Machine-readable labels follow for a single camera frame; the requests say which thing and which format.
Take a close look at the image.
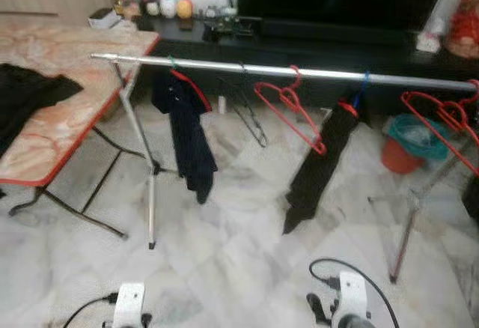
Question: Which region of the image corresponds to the white tissue box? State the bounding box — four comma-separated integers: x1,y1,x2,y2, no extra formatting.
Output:
417,28,442,53

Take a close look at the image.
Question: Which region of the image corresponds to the red lid jar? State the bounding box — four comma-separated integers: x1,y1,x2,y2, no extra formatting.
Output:
116,0,143,20

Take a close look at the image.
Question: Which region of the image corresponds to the black television console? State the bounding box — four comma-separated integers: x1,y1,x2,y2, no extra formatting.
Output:
135,15,479,112

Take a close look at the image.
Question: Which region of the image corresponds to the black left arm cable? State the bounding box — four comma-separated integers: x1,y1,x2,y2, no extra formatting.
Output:
62,293,115,327

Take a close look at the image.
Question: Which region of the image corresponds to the marble pattern folding table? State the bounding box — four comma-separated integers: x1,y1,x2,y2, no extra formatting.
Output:
0,19,160,239

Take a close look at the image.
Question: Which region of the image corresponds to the white round doll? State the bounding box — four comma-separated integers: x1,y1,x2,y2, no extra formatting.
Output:
160,0,177,19

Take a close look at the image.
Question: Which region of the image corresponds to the small white box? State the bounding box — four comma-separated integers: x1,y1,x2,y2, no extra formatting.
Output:
88,8,120,29

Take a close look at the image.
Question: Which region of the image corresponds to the yellow round doll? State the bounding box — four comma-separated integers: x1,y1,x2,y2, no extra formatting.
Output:
176,0,194,19

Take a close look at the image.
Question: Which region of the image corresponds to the teal plastic bin bag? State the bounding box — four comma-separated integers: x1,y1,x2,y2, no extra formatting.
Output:
385,113,450,160

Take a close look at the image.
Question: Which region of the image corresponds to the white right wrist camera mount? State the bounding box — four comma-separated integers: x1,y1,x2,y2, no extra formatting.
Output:
338,271,369,321

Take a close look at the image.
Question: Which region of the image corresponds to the black garment red collar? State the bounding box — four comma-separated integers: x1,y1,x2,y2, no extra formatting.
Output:
283,88,367,235

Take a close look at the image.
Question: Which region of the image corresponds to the red seated statue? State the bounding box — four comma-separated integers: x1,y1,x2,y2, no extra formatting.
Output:
448,0,479,59

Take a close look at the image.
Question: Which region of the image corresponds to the navy garment red trim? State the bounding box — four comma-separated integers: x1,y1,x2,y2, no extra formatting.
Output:
152,70,218,205

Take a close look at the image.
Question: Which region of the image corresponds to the thin dark wire hanger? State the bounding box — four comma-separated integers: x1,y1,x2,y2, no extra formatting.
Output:
217,64,269,149

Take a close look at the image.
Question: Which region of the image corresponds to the plain black crumpled garment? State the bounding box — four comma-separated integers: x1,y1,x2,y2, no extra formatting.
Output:
0,64,85,157

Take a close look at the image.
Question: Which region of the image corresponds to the silver metal clothes rack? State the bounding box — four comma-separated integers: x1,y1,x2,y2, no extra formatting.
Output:
91,52,479,284

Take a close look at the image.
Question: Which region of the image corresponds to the black round doll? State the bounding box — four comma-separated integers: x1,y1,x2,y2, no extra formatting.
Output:
144,0,162,18

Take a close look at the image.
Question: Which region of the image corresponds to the small green toy gadget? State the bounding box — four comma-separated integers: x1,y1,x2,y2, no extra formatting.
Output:
204,2,263,40

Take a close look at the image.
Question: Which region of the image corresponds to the blue hanger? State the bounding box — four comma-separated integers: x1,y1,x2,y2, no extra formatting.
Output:
358,73,371,108

